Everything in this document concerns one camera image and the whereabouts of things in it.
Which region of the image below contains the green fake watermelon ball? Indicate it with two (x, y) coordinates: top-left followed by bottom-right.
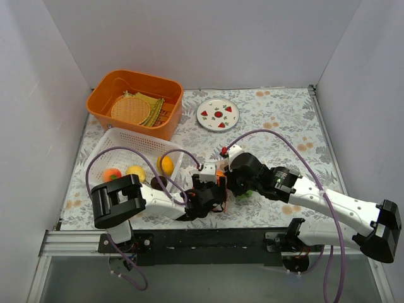
(236, 191), (253, 201)

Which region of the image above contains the clear zip top bag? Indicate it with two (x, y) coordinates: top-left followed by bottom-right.
(212, 159), (237, 213)

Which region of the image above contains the yellow fake lemon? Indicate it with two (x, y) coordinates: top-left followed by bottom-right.
(157, 156), (175, 176)

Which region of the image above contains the dark fake plum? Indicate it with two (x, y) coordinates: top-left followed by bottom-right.
(150, 175), (167, 191)

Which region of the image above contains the yellow fake pear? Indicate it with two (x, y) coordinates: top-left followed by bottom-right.
(126, 165), (146, 183)

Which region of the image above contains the fake peach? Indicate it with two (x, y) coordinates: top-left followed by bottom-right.
(102, 168), (122, 182)

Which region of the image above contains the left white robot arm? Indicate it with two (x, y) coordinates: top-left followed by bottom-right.
(90, 174), (227, 253)

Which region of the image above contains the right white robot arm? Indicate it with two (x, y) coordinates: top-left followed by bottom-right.
(225, 145), (402, 263)

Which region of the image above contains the white strawberry pattern plate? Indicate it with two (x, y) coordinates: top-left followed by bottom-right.
(196, 98), (240, 133)

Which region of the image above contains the white perforated plastic basket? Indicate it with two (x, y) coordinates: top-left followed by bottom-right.
(83, 128), (181, 187)

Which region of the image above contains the yellow green woven mat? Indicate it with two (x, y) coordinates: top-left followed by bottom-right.
(124, 91), (165, 127)

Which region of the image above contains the round orange woven coaster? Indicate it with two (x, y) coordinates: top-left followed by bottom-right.
(110, 96), (150, 125)

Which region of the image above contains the orange plastic tub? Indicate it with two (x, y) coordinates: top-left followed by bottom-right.
(86, 70), (184, 141)

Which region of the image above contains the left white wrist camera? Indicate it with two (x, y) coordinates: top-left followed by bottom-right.
(198, 162), (217, 184)

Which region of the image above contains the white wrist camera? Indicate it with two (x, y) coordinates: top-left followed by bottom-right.
(220, 145), (244, 165)
(198, 162), (217, 184)

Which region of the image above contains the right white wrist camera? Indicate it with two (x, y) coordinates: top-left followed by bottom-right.
(220, 145), (244, 165)

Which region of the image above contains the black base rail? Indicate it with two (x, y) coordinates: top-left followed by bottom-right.
(118, 227), (319, 273)

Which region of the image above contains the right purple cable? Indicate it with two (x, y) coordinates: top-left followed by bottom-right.
(220, 129), (343, 303)

